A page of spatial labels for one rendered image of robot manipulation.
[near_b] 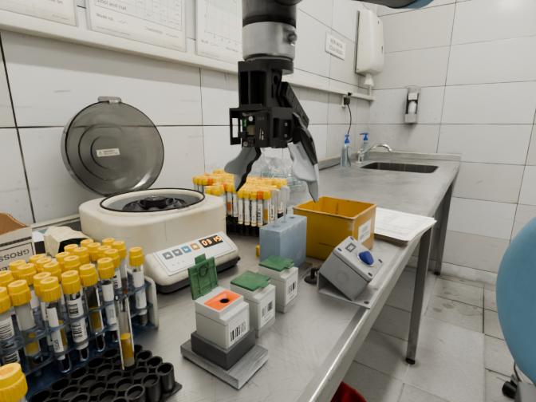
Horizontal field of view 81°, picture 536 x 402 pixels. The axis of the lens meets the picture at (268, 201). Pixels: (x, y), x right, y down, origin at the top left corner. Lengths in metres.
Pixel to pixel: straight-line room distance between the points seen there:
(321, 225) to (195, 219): 0.24
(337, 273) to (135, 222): 0.33
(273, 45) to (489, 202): 2.38
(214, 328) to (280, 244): 0.20
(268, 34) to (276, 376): 0.41
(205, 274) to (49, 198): 0.54
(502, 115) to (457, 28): 0.65
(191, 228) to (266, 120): 0.26
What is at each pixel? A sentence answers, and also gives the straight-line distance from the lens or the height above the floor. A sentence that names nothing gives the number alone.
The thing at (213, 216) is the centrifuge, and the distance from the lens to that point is 0.62.
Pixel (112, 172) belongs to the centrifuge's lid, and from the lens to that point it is 0.85.
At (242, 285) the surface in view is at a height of 0.94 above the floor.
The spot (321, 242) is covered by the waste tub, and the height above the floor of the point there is 0.91.
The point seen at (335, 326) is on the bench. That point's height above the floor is 0.88.
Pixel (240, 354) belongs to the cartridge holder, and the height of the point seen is 0.89.
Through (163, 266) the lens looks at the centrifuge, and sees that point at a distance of 0.55.
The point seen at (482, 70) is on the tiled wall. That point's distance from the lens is 2.66.
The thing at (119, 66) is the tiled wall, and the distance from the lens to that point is 0.94.
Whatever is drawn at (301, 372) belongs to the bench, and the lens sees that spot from 0.40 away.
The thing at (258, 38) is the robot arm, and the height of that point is 1.25.
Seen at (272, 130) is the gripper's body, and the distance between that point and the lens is 0.43.
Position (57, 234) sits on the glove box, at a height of 0.97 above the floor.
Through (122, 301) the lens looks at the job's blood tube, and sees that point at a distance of 0.35.
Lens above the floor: 1.14
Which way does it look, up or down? 14 degrees down
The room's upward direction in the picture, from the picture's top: straight up
